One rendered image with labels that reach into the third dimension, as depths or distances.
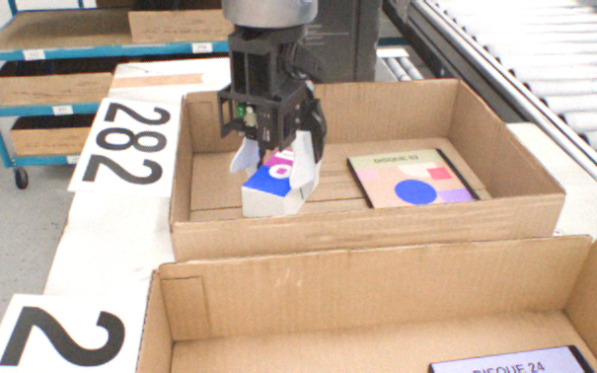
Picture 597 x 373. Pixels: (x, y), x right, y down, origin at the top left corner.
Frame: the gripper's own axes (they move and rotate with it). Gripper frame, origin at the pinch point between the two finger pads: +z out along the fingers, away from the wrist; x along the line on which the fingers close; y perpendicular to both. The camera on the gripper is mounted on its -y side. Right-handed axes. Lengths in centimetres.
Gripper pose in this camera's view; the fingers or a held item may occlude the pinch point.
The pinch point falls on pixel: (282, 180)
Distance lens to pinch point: 63.9
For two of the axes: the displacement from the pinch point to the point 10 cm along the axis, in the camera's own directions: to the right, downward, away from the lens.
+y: -4.2, 5.2, -7.4
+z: 0.0, 8.2, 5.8
